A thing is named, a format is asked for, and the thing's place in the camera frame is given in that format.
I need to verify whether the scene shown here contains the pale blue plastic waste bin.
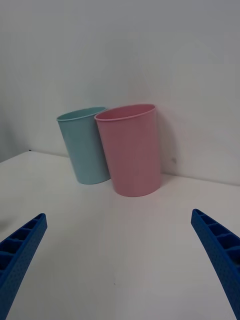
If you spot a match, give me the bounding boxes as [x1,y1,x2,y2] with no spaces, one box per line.
[56,106,111,185]

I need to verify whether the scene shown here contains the pink plastic waste bin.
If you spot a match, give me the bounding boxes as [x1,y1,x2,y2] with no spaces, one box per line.
[94,103,162,198]

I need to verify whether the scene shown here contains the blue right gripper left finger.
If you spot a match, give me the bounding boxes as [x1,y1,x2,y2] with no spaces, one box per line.
[0,212,48,320]

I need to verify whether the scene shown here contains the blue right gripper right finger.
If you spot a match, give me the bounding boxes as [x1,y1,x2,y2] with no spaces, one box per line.
[191,208,240,320]

